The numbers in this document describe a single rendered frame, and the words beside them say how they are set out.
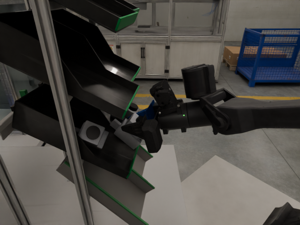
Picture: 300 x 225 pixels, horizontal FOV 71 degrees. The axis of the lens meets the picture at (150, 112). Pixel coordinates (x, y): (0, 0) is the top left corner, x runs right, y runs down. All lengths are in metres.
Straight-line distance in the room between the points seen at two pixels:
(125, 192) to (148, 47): 3.70
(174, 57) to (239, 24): 5.20
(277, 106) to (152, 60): 3.96
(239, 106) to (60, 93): 0.31
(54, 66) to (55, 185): 0.71
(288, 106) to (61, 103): 0.37
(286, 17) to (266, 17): 0.71
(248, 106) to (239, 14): 8.74
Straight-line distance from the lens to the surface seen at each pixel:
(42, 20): 0.38
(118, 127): 0.50
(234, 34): 9.15
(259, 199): 0.99
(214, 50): 4.34
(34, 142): 1.32
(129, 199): 0.68
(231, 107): 0.39
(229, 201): 0.94
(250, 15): 9.22
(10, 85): 1.29
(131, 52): 4.26
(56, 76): 0.39
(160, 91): 0.42
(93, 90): 0.46
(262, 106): 0.38
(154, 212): 0.86
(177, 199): 0.90
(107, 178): 0.65
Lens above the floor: 1.56
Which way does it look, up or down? 29 degrees down
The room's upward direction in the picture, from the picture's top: straight up
